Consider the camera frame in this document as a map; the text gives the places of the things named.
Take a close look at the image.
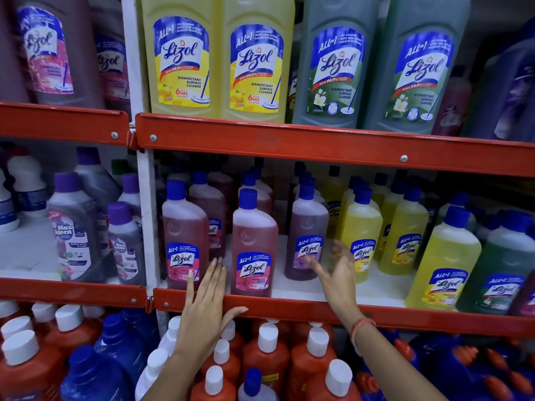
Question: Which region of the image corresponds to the person's left hand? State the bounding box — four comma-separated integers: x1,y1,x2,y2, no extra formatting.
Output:
175,257,250,360

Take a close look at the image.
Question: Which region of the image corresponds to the person's right hand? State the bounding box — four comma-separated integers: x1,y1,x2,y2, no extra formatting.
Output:
308,239,365,329

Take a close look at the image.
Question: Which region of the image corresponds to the person's left forearm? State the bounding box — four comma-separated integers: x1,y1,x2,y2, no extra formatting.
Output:
141,351,214,401

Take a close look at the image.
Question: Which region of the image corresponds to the person's right forearm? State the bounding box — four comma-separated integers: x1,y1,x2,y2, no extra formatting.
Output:
353,322,450,401

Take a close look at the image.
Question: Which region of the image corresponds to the small lavender cleaner bottle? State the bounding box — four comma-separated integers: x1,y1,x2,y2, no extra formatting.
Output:
284,184,330,282

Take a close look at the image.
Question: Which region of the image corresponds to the group of orange white-capped bottles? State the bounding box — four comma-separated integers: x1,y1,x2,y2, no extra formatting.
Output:
0,300,106,401
189,318,363,401

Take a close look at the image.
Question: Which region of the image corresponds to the row of small pink bottles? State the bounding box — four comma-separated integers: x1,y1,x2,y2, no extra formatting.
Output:
155,158,280,299

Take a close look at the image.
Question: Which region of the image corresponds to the orange wrist bangle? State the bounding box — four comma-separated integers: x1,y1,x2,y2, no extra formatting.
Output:
350,317,377,355

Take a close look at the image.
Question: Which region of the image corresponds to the white bottle with blue cap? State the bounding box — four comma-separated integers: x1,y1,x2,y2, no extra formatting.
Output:
237,367,280,401

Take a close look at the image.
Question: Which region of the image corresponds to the grey bottle with purple cap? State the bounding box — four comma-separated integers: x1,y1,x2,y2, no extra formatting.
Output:
74,146,123,213
47,171,105,283
117,173,142,218
107,201,147,287

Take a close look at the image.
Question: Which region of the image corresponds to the white metal rack upright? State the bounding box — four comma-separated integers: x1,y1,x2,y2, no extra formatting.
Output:
121,0,169,339

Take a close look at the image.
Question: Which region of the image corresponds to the dark blue cleaner bottle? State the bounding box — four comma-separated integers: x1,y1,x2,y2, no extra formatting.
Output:
93,312,148,385
60,345,135,401

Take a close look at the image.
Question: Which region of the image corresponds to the orange metal shelf beam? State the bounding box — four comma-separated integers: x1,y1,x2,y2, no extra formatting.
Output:
0,101,131,147
135,112,535,178
152,287,535,339
0,277,148,309

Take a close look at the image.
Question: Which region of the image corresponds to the row of small yellow bottles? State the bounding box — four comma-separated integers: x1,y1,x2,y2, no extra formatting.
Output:
321,164,483,312

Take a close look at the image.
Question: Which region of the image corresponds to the small green cleaner bottle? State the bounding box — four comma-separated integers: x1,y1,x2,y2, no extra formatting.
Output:
435,192,478,235
455,210,535,316

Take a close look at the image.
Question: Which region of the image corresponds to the group of blue orange-capped bottles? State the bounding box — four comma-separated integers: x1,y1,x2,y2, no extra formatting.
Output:
354,328,535,401

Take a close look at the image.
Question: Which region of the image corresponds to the white bottle with blue label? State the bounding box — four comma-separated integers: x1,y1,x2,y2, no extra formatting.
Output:
0,168,20,234
6,148,48,218

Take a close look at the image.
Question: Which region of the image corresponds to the large green cleaner bottle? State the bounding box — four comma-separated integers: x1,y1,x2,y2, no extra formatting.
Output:
292,0,380,129
363,0,471,134

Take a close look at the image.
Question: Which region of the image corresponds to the pink bottle with black cap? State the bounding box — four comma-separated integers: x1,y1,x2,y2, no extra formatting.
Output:
432,64,473,137

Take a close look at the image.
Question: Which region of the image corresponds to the large yellow cleaner bottle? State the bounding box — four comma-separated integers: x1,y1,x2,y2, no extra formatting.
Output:
140,0,225,118
220,0,296,123

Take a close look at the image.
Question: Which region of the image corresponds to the large pink cleaner bottle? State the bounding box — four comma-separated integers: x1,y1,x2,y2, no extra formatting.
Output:
12,0,105,110
89,0,133,116

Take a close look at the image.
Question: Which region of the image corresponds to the large purple cleaner bottle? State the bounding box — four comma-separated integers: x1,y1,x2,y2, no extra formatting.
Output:
461,17,535,143

